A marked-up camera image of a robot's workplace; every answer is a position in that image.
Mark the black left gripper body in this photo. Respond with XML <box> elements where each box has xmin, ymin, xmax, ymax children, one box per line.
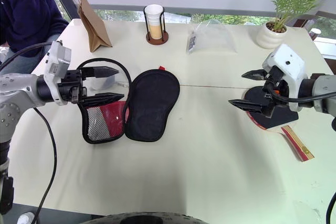
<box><xmin>56</xmin><ymin>69</ymin><xmax>89</xmax><ymax>104</ymax></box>

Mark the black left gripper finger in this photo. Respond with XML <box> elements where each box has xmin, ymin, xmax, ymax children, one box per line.
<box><xmin>78</xmin><ymin>92</ymin><xmax>125</xmax><ymax>108</ymax></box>
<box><xmin>81</xmin><ymin>66</ymin><xmax>120</xmax><ymax>79</ymax></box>

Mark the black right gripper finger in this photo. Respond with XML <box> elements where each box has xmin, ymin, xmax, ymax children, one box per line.
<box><xmin>228</xmin><ymin>99</ymin><xmax>266</xmax><ymax>115</ymax></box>
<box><xmin>241</xmin><ymin>68</ymin><xmax>269</xmax><ymax>81</ymax></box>

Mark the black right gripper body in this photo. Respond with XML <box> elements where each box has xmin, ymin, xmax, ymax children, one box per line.
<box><xmin>262</xmin><ymin>66</ymin><xmax>300</xmax><ymax>123</ymax></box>

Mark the table tennis paddle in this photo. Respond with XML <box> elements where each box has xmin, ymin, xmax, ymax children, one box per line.
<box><xmin>245</xmin><ymin>87</ymin><xmax>315</xmax><ymax>163</ymax></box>

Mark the black zippered paddle case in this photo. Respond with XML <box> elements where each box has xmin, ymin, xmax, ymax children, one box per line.
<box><xmin>77</xmin><ymin>58</ymin><xmax>181</xmax><ymax>145</ymax></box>

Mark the white ribbed plant pot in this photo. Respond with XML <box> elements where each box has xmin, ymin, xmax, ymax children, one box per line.
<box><xmin>255</xmin><ymin>20</ymin><xmax>288</xmax><ymax>50</ymax></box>

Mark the brown paper bag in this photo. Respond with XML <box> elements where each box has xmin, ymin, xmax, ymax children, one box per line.
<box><xmin>58</xmin><ymin>0</ymin><xmax>114</xmax><ymax>53</ymax></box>

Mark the clear plastic bag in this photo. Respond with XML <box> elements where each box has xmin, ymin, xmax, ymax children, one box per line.
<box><xmin>186</xmin><ymin>19</ymin><xmax>238</xmax><ymax>57</ymax></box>

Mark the stack of paper cups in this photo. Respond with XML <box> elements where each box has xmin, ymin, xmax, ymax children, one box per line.
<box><xmin>144</xmin><ymin>4</ymin><xmax>164</xmax><ymax>40</ymax></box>

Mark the small white cup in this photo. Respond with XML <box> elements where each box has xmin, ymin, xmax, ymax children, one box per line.
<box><xmin>309</xmin><ymin>27</ymin><xmax>322</xmax><ymax>41</ymax></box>

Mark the person in dark blue hoodie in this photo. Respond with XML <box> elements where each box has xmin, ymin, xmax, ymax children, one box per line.
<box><xmin>0</xmin><ymin>0</ymin><xmax>70</xmax><ymax>76</ymax></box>

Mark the small white object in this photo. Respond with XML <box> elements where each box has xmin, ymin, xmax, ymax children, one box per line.
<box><xmin>16</xmin><ymin>211</ymin><xmax>36</xmax><ymax>224</ymax></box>

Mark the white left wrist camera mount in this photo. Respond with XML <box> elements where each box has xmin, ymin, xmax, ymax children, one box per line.
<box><xmin>43</xmin><ymin>40</ymin><xmax>72</xmax><ymax>92</ymax></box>

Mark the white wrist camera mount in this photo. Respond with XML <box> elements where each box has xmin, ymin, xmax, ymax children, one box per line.
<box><xmin>261</xmin><ymin>43</ymin><xmax>308</xmax><ymax>112</ymax></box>
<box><xmin>43</xmin><ymin>40</ymin><xmax>72</xmax><ymax>92</ymax></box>

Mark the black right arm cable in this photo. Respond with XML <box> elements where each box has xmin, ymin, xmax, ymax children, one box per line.
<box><xmin>272</xmin><ymin>89</ymin><xmax>336</xmax><ymax>224</ymax></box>

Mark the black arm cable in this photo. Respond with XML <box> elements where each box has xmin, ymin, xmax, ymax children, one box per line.
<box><xmin>272</xmin><ymin>89</ymin><xmax>336</xmax><ymax>224</ymax></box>
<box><xmin>0</xmin><ymin>41</ymin><xmax>58</xmax><ymax>224</ymax></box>

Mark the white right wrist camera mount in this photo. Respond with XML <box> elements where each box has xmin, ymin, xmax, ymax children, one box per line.
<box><xmin>261</xmin><ymin>43</ymin><xmax>308</xmax><ymax>112</ymax></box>

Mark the black wire cup holder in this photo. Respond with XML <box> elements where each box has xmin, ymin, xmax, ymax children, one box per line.
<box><xmin>143</xmin><ymin>5</ymin><xmax>170</xmax><ymax>46</ymax></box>

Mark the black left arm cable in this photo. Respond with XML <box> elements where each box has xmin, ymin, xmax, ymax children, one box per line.
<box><xmin>0</xmin><ymin>41</ymin><xmax>58</xmax><ymax>224</ymax></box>

